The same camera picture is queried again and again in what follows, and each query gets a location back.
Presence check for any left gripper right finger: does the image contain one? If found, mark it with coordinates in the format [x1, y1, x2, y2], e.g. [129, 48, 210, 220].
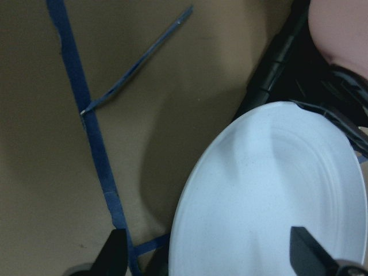
[289, 226, 365, 276]

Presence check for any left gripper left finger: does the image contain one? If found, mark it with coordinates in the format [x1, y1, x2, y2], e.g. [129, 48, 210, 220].
[91, 229, 128, 275]

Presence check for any blue plate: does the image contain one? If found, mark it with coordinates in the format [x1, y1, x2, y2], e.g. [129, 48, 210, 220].
[168, 102, 367, 275]

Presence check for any pink plate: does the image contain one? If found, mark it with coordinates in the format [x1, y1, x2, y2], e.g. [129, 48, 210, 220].
[308, 0, 367, 79]

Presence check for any black dish rack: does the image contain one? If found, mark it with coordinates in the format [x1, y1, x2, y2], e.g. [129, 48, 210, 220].
[146, 1, 367, 275]

